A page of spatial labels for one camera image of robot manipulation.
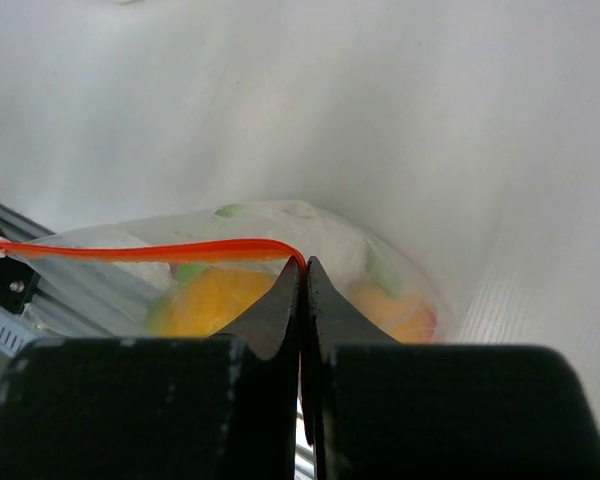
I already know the white cauliflower with leaves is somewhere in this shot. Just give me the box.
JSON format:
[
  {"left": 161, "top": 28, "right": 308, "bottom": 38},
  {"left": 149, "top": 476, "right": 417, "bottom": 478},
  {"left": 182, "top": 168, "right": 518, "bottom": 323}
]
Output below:
[{"left": 122, "top": 200, "right": 405, "bottom": 297}]

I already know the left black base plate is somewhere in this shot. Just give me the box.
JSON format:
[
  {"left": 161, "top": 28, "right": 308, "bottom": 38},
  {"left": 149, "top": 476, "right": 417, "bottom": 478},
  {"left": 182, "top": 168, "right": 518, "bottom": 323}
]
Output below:
[{"left": 0, "top": 257, "right": 40, "bottom": 315}]

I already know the clear zip top bag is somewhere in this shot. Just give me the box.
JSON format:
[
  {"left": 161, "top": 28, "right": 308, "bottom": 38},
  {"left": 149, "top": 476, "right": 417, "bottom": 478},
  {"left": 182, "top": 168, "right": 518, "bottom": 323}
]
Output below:
[{"left": 0, "top": 201, "right": 439, "bottom": 343}]

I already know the orange fruit with leaf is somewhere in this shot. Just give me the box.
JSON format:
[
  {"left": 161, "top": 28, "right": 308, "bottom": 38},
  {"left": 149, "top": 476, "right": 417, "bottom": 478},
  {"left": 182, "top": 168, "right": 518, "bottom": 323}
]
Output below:
[{"left": 348, "top": 281, "right": 437, "bottom": 344}]

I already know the aluminium mounting rail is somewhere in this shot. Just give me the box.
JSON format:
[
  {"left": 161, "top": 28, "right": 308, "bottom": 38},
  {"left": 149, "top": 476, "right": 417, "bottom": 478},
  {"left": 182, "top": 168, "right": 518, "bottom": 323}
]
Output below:
[{"left": 0, "top": 204, "right": 109, "bottom": 337}]

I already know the white slotted cable duct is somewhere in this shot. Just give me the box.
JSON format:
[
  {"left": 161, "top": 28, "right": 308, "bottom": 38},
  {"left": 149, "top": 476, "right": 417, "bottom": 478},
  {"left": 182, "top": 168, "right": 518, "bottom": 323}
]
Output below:
[{"left": 0, "top": 307, "right": 37, "bottom": 357}]

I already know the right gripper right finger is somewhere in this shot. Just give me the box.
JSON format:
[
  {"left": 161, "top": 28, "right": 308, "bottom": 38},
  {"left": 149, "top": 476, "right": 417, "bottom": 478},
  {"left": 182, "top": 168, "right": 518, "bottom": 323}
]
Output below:
[{"left": 304, "top": 258, "right": 600, "bottom": 479}]

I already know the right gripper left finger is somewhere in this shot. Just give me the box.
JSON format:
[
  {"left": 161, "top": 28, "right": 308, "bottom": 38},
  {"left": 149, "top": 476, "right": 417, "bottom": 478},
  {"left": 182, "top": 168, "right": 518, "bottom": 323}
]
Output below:
[{"left": 0, "top": 259, "right": 300, "bottom": 479}]

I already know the green yellow mango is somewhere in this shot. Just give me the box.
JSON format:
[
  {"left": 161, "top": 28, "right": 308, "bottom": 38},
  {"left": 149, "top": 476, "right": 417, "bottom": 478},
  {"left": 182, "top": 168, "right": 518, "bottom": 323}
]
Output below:
[{"left": 147, "top": 267, "right": 276, "bottom": 338}]

